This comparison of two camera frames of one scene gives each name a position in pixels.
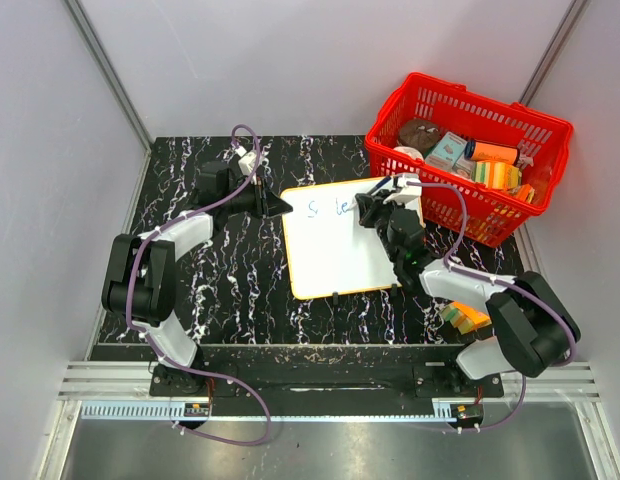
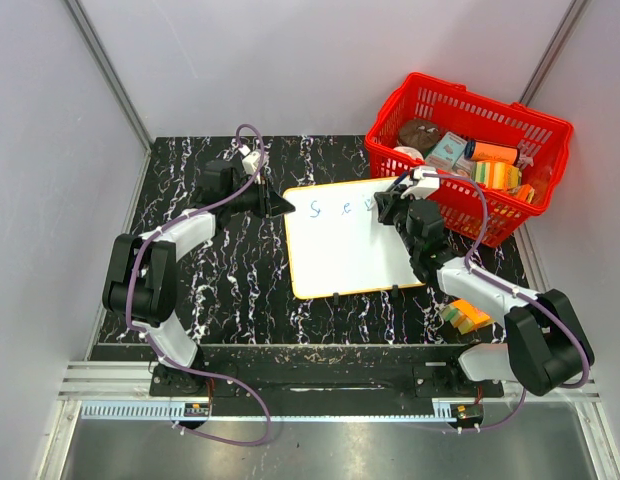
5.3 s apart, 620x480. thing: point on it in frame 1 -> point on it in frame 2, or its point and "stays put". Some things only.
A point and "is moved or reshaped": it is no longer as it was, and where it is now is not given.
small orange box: x=525 y=193 stays put
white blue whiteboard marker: x=355 y=202 is moved or reshaped
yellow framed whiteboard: x=329 y=250 stays put
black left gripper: x=276 y=206 stays put
